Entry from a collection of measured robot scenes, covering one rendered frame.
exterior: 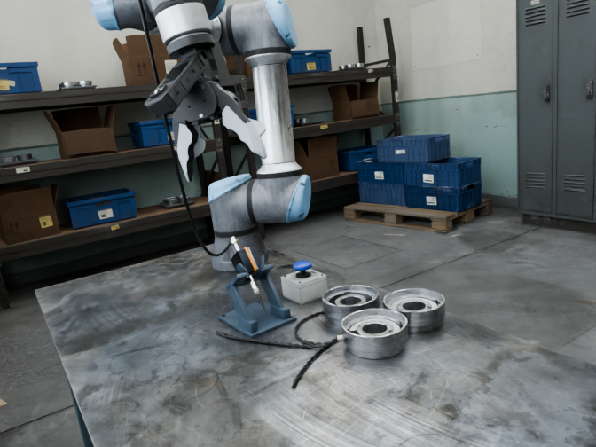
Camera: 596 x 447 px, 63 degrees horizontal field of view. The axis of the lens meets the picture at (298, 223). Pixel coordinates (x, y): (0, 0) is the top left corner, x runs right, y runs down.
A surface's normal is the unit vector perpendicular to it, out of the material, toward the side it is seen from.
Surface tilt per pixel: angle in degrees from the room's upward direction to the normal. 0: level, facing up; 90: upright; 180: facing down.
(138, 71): 90
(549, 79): 90
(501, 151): 90
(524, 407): 0
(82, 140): 82
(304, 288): 90
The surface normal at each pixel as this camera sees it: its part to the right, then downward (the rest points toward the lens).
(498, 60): -0.83, 0.22
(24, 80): 0.58, 0.12
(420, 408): -0.11, -0.97
